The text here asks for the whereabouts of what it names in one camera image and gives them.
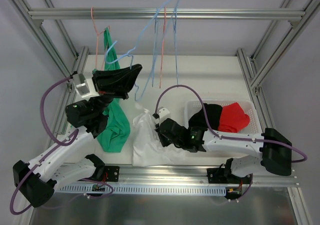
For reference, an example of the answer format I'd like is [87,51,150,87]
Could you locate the white tank top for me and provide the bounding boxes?
[131,109,187,167]

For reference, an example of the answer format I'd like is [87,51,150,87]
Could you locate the black tank top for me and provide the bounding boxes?
[187,102,224,131]

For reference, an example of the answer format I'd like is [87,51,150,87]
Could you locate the red tank top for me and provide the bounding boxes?
[218,102,250,133]

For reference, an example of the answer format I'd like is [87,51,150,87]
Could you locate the pink hanger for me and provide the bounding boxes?
[90,6,105,70]
[159,7,167,89]

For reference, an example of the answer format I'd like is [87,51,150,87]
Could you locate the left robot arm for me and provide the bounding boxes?
[10,64,143,215]

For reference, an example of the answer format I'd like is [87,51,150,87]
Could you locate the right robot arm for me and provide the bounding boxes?
[155,118,292,184]

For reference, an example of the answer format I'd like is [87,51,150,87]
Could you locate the green tank top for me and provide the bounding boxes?
[97,27,131,153]

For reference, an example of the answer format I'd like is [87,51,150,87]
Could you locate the white plastic basket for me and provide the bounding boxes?
[184,98,262,134]

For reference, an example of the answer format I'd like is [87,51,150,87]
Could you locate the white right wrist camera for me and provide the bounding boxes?
[152,107,171,125]

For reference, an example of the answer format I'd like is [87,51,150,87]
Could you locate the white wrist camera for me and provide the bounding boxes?
[72,72,99,99]
[152,107,171,125]

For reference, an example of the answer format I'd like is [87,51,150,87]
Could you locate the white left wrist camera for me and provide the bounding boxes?
[72,72,99,99]

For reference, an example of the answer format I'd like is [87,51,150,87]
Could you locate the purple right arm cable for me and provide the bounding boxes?
[153,84,308,164]

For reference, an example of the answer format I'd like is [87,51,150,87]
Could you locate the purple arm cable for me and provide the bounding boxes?
[153,84,308,164]
[9,76,80,215]

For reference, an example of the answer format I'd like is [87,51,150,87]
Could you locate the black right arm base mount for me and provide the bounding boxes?
[206,167,228,184]

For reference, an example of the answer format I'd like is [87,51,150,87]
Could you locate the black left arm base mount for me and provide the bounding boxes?
[101,165,120,183]

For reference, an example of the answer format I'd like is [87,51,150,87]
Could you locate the aluminium hanging rail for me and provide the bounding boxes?
[28,7,306,21]

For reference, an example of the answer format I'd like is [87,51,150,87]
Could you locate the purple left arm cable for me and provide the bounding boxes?
[9,76,80,215]

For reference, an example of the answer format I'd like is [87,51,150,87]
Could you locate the white slotted cable duct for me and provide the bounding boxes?
[58,182,227,197]

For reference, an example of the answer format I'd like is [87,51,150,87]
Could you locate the aluminium frame structure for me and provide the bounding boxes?
[0,0,320,188]

